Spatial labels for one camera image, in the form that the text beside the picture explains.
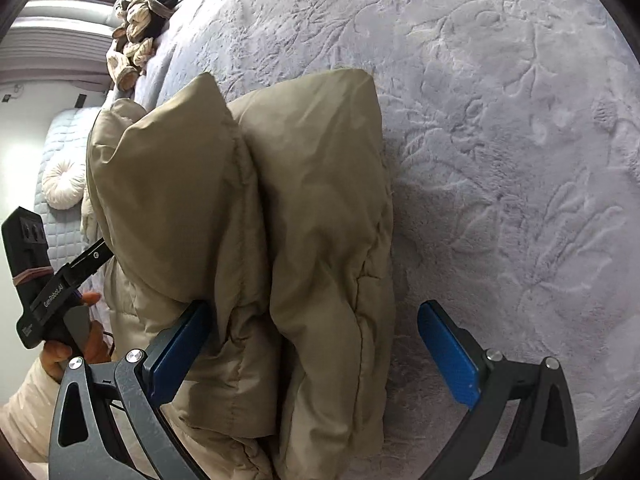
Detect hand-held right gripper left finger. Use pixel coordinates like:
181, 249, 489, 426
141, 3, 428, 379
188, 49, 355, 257
48, 301, 213, 480

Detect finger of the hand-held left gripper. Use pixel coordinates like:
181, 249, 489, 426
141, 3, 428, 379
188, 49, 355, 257
62, 239, 115, 292

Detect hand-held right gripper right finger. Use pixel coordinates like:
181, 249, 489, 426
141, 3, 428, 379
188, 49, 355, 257
417, 300, 581, 480

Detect beige puffer jacket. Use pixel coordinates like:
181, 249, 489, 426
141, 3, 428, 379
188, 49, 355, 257
82, 67, 396, 480

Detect person's left forearm cream sleeve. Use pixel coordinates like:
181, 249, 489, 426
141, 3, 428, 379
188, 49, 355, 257
0, 360, 66, 466

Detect person's left hand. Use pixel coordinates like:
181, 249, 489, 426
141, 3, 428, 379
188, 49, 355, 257
40, 291, 108, 383

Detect cream fluffy throw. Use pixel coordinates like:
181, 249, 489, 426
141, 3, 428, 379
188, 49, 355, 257
80, 185, 104, 242

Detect round white pleated cushion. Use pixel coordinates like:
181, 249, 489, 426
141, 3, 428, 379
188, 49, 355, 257
42, 157, 89, 210

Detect grey quilted mattress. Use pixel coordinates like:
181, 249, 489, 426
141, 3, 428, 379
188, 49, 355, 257
30, 107, 113, 321

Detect brown plush toy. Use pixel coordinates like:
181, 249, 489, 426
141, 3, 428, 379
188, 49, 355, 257
106, 0, 173, 92

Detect lavender embossed bed blanket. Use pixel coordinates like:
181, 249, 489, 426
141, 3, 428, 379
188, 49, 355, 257
100, 0, 640, 480

